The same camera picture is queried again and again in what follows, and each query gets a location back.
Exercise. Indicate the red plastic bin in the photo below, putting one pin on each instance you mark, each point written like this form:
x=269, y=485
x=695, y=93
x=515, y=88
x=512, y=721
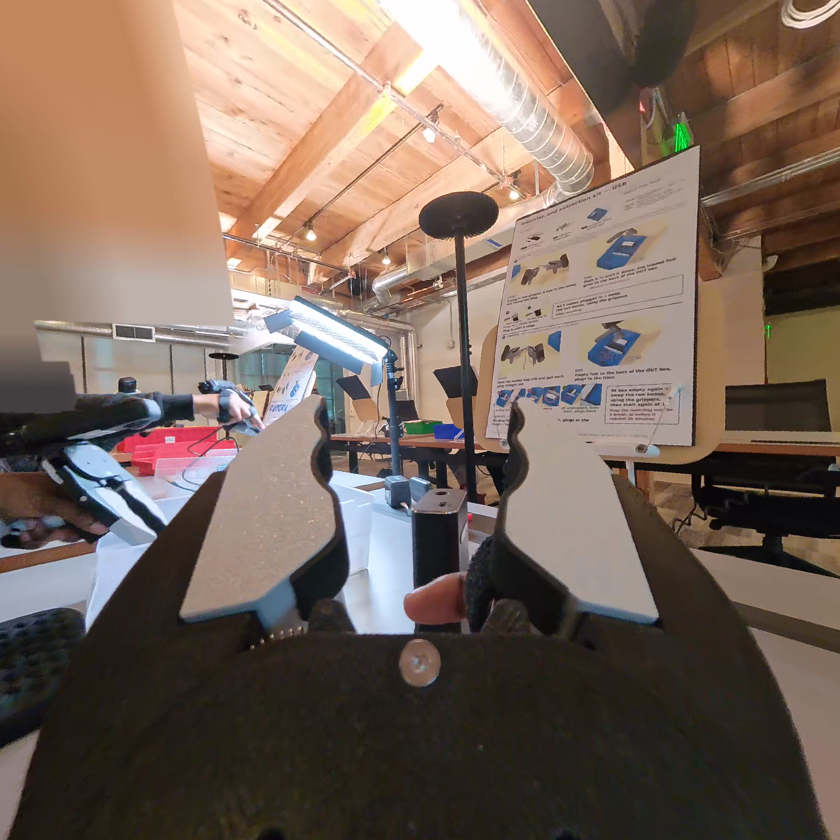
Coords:
x=164, y=443

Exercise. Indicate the led light panel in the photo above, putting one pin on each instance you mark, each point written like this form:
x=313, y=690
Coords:
x=334, y=331

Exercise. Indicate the black office chair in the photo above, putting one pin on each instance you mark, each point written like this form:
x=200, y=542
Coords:
x=768, y=505

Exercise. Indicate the black mesh pad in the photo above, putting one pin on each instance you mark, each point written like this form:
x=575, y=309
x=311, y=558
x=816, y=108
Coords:
x=33, y=669

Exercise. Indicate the blue plastic bin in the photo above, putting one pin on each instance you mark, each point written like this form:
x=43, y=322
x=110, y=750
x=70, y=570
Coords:
x=448, y=431

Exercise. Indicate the small distant poster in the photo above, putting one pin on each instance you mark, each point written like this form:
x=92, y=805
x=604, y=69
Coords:
x=289, y=394

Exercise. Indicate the black tilted panel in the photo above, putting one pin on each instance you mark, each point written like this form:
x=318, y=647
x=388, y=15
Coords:
x=456, y=382

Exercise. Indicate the black monitor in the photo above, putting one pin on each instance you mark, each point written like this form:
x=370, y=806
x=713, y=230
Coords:
x=778, y=407

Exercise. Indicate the black floor lamp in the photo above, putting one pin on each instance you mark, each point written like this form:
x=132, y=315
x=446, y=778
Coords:
x=458, y=216

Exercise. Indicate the black usb hub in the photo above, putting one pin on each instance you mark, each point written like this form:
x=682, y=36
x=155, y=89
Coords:
x=436, y=538

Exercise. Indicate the silver air duct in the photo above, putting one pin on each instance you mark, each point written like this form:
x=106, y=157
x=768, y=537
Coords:
x=544, y=138

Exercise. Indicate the person's left hand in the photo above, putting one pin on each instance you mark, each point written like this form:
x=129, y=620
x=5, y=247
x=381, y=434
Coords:
x=39, y=518

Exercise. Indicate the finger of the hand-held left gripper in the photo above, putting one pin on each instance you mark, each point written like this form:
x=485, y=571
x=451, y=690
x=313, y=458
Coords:
x=134, y=515

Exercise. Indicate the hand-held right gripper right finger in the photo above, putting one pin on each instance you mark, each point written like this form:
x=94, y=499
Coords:
x=577, y=525

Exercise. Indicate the another person's forearm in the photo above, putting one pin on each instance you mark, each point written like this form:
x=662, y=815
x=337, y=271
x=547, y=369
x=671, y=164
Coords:
x=176, y=405

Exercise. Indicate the black light stand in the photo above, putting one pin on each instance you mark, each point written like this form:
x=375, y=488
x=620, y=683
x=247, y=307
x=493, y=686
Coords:
x=394, y=420

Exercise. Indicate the green exit sign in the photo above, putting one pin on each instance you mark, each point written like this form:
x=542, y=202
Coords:
x=681, y=134

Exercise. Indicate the black hanging ceiling panel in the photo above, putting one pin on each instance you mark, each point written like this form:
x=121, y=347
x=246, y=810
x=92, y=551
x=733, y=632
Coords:
x=610, y=46

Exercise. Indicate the instruction poster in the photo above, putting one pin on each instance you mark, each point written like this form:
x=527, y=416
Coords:
x=590, y=295

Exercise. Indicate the person's right hand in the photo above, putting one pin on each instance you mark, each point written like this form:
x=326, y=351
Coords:
x=433, y=598

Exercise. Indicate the green plastic bin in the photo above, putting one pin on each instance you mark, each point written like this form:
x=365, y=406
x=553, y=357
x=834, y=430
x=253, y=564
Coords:
x=420, y=427

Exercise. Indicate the grey power adapter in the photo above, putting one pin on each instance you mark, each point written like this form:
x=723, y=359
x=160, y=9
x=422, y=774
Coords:
x=396, y=492
x=420, y=491

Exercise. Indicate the long ceiling light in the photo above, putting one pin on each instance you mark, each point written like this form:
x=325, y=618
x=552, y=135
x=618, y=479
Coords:
x=453, y=46

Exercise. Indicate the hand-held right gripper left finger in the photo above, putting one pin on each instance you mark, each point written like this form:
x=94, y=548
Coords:
x=262, y=525

